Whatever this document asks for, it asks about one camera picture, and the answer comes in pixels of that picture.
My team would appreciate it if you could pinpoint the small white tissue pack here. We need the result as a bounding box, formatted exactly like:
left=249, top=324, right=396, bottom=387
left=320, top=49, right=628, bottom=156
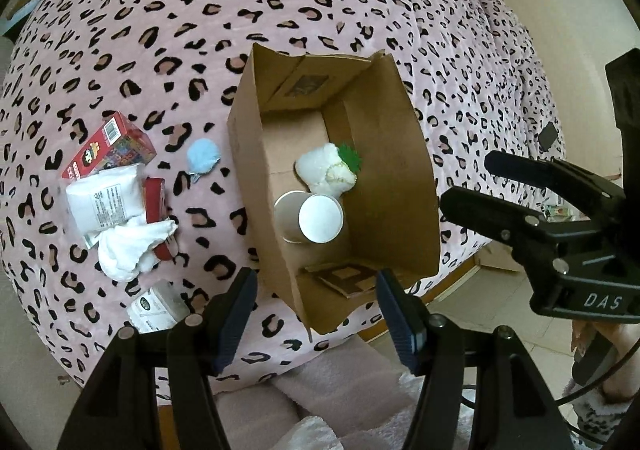
left=127, top=280, right=190, bottom=334

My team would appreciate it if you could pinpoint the white towel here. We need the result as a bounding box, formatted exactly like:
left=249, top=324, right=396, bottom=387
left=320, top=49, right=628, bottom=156
left=98, top=214, right=178, bottom=282

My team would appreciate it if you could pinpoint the white paper cup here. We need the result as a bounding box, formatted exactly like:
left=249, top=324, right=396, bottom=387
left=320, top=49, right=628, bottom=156
left=273, top=191, right=344, bottom=244

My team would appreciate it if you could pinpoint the white zip pouch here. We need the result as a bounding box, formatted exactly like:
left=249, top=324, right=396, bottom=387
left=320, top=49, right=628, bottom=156
left=65, top=164, right=144, bottom=248

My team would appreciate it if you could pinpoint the white plush toy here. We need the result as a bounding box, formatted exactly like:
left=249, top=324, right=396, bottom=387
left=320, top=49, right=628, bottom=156
left=294, top=143, right=357, bottom=199

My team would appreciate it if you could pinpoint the light blue pompom keychain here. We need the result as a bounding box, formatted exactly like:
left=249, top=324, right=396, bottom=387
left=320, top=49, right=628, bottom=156
left=186, top=138, right=220, bottom=182

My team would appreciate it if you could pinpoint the red bricks toy box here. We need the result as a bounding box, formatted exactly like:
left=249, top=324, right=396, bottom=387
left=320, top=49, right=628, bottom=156
left=61, top=112, right=156, bottom=181

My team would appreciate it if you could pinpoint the person's right hand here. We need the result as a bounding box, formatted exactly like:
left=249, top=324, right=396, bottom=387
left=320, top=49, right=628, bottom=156
left=563, top=320, right=639, bottom=404

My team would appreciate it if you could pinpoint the brown paper bag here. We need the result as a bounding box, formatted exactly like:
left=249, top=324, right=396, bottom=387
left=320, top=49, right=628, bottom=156
left=228, top=45, right=440, bottom=334

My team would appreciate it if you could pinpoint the pink leopard print blanket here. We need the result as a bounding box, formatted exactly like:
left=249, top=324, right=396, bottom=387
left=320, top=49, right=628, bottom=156
left=1, top=0, right=560, bottom=384

